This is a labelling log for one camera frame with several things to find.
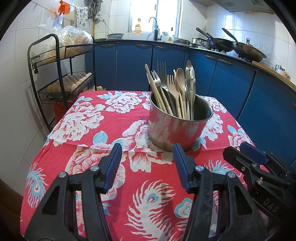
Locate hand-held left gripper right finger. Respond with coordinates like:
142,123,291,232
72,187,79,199
173,143,270,241

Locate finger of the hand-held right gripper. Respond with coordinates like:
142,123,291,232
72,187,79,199
223,146,257,176
240,142,270,166

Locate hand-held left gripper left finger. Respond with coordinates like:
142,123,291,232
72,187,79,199
24,143,122,241

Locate stainless steel pot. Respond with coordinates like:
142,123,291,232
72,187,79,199
147,90,213,153

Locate beige fork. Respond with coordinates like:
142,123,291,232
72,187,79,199
166,74,183,117

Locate beige spoon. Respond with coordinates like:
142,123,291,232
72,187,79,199
176,68,188,119

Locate large steel fork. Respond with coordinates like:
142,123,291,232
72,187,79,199
157,61,177,115

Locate medium steel fork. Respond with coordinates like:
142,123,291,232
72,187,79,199
151,70,173,114

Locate silver table knife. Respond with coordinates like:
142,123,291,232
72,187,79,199
185,60,196,120

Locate white chopstick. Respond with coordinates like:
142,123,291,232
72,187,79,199
144,64,168,113

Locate red floral tablecloth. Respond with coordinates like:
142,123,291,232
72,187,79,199
20,90,262,241

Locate red plastic bucket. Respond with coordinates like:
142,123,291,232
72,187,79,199
54,100,68,126

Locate steel kettle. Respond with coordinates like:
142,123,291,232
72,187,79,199
272,64,290,80

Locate large black wok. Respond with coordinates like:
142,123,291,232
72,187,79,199
222,28,267,63

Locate tray of eggs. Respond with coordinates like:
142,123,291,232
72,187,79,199
46,72,93,93

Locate blue kitchen cabinets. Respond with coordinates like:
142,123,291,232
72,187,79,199
84,40,296,167

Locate small black wok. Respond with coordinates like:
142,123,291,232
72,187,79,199
196,27,237,52

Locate steel pot with lid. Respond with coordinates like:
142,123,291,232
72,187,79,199
191,37,210,49

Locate clear plastic bag of bread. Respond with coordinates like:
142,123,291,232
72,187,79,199
38,24,66,64
54,25,93,47

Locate white plastic container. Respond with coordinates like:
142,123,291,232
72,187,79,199
161,31,173,44

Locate chrome kitchen faucet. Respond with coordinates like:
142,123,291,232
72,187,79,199
149,17,162,42

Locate range hood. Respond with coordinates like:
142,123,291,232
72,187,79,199
192,0,272,13

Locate hanging patterned cloth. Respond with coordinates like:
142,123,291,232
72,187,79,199
74,6,89,29

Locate kitchen window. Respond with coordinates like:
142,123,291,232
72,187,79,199
129,0,182,33

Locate orange plastic bag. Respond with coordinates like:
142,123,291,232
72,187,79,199
58,1,70,15

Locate black wire rack cart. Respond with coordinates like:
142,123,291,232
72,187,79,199
27,34,96,132

